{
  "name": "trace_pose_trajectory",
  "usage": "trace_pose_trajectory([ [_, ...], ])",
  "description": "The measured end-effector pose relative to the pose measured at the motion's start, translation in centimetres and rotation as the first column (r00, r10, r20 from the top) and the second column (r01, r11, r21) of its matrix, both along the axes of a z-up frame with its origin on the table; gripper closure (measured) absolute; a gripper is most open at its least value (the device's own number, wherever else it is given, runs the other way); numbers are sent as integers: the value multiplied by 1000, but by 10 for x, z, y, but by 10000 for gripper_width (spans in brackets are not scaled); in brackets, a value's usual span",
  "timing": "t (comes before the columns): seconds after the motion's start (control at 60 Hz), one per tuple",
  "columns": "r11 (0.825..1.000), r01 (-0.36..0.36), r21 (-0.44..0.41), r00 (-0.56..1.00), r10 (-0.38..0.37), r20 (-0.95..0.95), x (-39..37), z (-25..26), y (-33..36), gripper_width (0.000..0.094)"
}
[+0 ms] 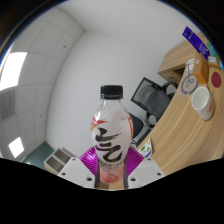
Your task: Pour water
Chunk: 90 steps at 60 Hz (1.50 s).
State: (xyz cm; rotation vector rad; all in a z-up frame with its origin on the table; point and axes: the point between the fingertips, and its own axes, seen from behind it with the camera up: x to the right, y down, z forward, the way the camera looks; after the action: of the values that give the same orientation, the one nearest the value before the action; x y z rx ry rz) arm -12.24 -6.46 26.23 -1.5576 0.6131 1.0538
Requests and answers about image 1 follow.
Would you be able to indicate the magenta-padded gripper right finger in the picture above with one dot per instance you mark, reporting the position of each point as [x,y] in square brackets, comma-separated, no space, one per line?
[146,171]

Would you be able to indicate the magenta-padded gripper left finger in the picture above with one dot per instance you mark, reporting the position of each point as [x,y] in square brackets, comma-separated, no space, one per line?
[75,171]

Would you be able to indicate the clear pink drink bottle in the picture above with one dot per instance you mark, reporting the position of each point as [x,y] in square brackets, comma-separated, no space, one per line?
[111,133]

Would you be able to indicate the ceiling light panel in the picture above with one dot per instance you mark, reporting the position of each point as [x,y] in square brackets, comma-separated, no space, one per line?
[13,70]
[16,147]

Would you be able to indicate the black mesh office chair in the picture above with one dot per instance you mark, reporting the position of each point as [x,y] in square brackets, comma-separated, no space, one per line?
[151,98]

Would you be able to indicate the white printed mug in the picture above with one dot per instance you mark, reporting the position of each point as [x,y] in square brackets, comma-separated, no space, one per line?
[201,101]

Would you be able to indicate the white printed paper sheet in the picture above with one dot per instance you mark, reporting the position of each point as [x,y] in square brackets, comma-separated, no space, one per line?
[189,83]

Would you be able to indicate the orange cardboard box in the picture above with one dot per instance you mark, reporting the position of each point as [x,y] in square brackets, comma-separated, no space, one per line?
[201,70]

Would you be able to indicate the flat round red coaster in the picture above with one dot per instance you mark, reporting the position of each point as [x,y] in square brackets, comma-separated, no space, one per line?
[216,79]

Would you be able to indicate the small yellow box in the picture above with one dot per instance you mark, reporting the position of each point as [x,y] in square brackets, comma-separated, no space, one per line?
[213,62]

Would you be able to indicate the purple standing pouch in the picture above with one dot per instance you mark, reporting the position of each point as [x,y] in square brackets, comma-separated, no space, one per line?
[196,41]

